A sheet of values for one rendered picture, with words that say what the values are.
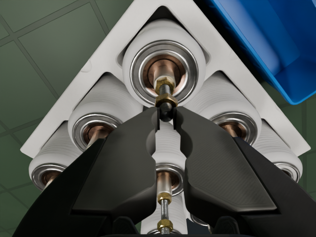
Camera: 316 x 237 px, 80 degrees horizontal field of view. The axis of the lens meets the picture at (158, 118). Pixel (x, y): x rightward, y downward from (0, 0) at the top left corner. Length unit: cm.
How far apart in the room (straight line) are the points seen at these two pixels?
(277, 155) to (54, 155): 32
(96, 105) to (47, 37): 31
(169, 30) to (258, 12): 31
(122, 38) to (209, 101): 14
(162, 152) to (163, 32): 16
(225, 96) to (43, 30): 41
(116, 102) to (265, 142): 23
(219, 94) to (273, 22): 28
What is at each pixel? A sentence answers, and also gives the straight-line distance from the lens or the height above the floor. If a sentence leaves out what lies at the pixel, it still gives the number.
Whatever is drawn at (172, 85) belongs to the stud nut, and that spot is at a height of 29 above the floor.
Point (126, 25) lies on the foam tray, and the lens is 28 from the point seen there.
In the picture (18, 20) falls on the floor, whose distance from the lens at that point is 55.
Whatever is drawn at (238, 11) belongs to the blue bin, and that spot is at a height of 0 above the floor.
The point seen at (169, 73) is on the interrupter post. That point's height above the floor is 27.
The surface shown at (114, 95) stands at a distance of 27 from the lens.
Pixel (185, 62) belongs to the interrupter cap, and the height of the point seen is 25.
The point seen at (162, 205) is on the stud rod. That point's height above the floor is 30.
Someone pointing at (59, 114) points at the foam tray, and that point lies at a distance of 36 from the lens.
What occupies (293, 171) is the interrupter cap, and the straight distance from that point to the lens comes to 35.
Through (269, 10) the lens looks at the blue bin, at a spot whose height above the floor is 0.
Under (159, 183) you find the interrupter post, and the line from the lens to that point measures 29.
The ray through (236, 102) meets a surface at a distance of 25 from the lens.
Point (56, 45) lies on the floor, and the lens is 52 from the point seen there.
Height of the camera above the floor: 46
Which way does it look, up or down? 59 degrees down
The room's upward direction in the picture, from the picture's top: 179 degrees counter-clockwise
